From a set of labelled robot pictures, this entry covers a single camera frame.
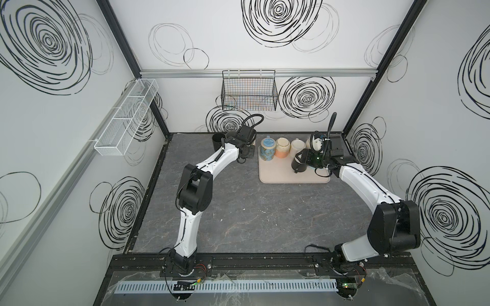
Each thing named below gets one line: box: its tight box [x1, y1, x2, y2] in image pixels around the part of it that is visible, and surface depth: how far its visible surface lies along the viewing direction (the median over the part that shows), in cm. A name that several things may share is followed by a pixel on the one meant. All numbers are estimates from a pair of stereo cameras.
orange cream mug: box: [274, 137, 291, 159], surface depth 106 cm
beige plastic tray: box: [257, 145, 331, 184], surface depth 105 cm
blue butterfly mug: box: [260, 135, 277, 162], surface depth 103 cm
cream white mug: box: [290, 137, 307, 156], surface depth 107 cm
